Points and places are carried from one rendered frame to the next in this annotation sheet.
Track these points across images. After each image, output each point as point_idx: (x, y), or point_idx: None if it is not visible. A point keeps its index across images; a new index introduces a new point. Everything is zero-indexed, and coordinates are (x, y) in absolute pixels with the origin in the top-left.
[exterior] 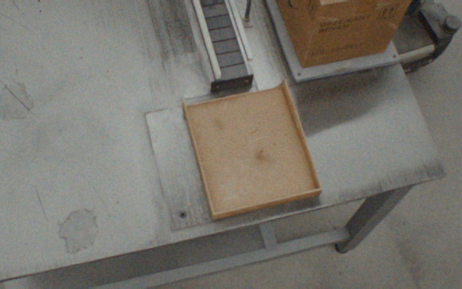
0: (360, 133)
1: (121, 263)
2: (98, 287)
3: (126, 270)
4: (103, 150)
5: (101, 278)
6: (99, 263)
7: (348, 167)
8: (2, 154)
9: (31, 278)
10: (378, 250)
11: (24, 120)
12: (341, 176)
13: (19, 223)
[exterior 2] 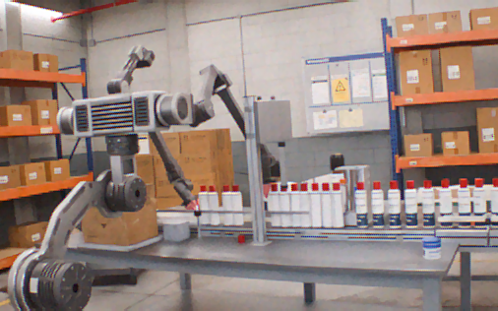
0: (78, 238)
1: (159, 306)
2: (160, 301)
3: (155, 306)
4: (160, 218)
5: (162, 302)
6: (167, 303)
7: (77, 235)
8: (189, 213)
9: (187, 293)
10: None
11: (193, 215)
12: (78, 234)
13: (165, 213)
